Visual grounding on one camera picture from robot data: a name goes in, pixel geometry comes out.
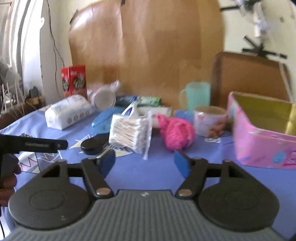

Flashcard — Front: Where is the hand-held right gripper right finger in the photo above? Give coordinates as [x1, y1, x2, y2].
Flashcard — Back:
[174, 149, 249, 200]

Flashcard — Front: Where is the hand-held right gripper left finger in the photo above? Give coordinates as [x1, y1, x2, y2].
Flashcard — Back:
[42, 149, 115, 200]

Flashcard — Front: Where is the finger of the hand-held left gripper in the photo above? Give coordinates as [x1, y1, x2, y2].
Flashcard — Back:
[0, 134, 68, 153]

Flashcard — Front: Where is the pink yarn ball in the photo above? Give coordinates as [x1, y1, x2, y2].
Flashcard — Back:
[155, 114, 196, 151]

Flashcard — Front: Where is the cotton swab pack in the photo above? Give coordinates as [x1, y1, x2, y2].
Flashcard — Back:
[109, 111, 154, 160]

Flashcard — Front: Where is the pink cardboard box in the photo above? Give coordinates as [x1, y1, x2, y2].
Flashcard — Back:
[228, 91, 296, 169]

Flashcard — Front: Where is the person's left hand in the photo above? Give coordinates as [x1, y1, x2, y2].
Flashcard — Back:
[0, 166, 22, 207]

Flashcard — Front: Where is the black oval paddle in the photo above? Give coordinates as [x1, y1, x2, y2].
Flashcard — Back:
[80, 133, 110, 155]

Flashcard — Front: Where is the blue printed tablecloth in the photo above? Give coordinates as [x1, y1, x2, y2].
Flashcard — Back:
[0, 104, 296, 241]

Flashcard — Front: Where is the blue plastic case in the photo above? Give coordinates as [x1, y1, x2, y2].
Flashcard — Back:
[91, 108, 123, 133]

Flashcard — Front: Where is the white tissue pack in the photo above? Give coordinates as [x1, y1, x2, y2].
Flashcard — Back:
[45, 95, 94, 130]

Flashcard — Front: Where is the white printed tin can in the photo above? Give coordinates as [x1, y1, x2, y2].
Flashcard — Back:
[193, 106, 228, 138]

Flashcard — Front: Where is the white flat packet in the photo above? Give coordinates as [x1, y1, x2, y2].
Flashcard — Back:
[139, 105, 173, 117]

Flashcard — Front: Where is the white blue tube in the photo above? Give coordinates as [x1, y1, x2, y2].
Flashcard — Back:
[121, 100, 141, 117]

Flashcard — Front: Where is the plastic bag of cups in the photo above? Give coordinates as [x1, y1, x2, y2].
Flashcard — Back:
[87, 81, 121, 110]

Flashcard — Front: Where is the teal plastic mug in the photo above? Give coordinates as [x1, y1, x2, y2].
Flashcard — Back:
[179, 82, 211, 112]

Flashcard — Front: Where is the green blue toothpaste box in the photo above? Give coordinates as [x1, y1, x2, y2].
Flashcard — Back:
[116, 95, 162, 107]

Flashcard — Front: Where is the red cereal box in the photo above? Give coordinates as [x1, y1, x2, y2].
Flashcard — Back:
[61, 65, 88, 98]

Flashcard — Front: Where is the brown chair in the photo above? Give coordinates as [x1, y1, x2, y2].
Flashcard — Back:
[211, 51, 293, 109]

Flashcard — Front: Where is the wooden board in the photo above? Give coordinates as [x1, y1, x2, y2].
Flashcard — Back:
[69, 0, 225, 112]

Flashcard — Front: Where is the black tape cross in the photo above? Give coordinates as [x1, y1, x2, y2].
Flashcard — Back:
[242, 35, 288, 60]

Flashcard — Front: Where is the black wall cable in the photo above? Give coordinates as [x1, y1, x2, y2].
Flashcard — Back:
[46, 0, 65, 70]

